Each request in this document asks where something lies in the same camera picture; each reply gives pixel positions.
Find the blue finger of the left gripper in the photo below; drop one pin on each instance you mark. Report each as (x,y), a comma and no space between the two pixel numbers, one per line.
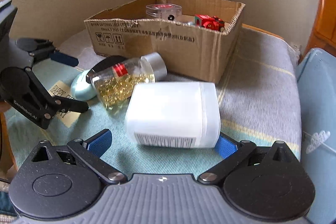
(21,89)
(42,49)

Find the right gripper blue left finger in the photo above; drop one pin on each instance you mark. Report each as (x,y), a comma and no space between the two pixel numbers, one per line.
(88,153)

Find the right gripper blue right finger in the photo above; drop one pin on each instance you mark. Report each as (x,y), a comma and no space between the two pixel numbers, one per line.
(234,154)

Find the light blue oval case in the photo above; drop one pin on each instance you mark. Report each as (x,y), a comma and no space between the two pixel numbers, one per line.
(81,88)

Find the large white plastic bottle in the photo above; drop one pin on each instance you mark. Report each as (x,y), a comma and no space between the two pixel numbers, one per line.
(174,115)

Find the clear plastic box red label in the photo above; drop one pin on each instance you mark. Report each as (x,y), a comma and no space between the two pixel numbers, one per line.
(166,11)

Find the glass bottle of yellow capsules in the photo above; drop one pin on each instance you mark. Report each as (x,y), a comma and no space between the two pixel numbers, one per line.
(116,83)

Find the cardboard box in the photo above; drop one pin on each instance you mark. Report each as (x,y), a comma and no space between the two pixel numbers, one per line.
(186,49)

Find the red toy train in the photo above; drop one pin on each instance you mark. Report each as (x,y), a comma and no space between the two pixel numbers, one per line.
(210,22)

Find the wooden headboard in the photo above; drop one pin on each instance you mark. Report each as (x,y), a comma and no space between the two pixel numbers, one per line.
(323,32)

